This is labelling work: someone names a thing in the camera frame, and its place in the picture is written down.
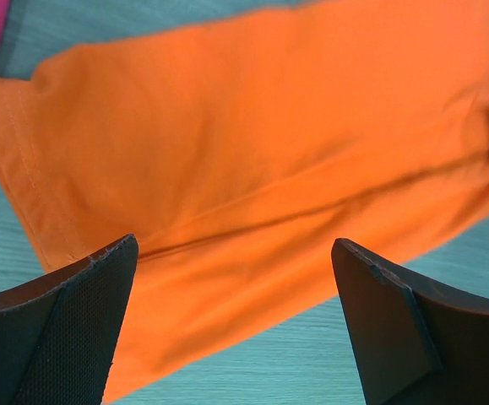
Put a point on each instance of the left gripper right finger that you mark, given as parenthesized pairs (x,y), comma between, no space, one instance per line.
(415,340)

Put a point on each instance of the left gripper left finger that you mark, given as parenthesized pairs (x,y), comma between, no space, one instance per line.
(59,332)

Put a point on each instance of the orange t shirt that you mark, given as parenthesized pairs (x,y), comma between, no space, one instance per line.
(238,150)

